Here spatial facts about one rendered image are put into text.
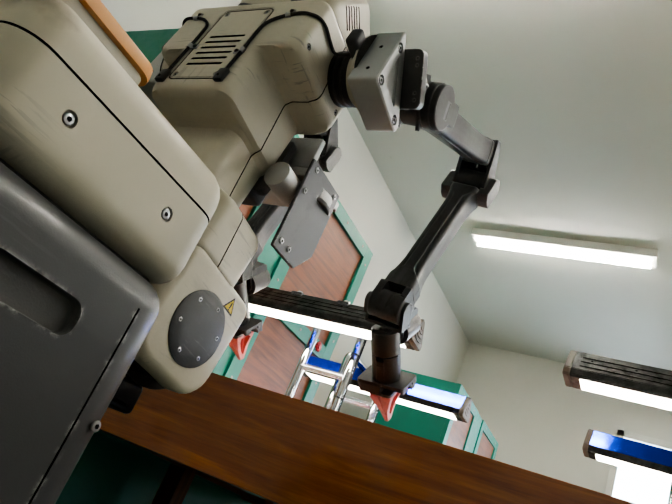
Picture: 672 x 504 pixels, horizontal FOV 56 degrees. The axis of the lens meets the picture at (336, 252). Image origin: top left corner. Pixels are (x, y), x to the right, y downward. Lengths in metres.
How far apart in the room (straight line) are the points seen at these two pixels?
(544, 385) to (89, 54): 6.51
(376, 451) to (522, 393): 5.72
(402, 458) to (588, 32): 2.55
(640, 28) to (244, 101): 2.55
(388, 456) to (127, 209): 0.74
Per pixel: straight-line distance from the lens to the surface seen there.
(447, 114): 1.11
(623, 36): 3.32
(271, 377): 2.50
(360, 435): 1.18
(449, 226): 1.32
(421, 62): 0.98
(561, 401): 6.78
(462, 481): 1.11
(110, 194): 0.53
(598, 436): 2.01
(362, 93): 0.94
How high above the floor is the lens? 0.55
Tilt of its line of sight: 23 degrees up
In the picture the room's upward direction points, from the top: 24 degrees clockwise
